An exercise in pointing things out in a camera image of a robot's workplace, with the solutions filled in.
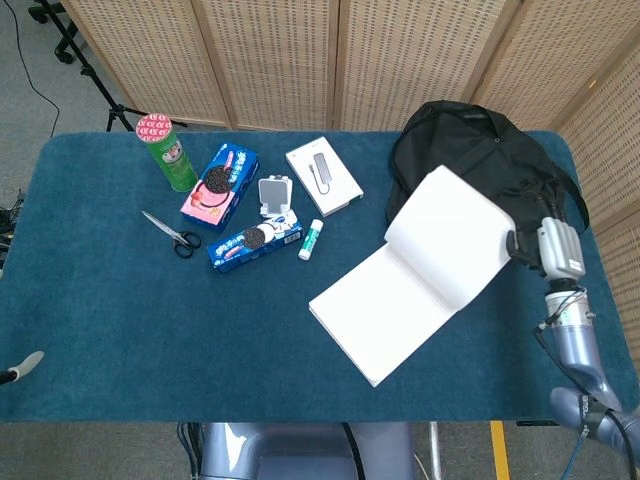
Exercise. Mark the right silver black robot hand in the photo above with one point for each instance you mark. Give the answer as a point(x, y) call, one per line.
point(557, 247)

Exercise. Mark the white notepad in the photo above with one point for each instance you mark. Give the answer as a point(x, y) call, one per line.
point(415, 270)

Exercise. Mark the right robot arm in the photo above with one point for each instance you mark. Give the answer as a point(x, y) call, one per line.
point(580, 360)

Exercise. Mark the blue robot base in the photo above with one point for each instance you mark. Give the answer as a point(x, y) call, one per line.
point(305, 450)

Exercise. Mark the black backpack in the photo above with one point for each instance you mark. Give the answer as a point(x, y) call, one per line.
point(490, 155)

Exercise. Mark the white USB hub box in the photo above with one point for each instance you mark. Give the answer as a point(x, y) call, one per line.
point(325, 175)

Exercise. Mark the white glue stick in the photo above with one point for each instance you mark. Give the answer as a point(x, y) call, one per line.
point(310, 240)

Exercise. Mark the woven folding screen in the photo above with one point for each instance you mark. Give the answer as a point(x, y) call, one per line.
point(350, 60)

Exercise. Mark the long blue Oreo box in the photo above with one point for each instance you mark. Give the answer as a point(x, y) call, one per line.
point(255, 242)

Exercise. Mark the pink blue Oreo box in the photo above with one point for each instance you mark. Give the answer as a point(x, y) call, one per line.
point(222, 187)

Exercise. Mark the green chip can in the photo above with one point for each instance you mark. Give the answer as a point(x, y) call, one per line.
point(170, 155)

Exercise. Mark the blue table mat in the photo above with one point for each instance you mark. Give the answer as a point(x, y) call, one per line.
point(150, 320)

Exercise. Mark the black tripod stand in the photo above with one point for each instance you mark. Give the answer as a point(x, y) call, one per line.
point(85, 65)

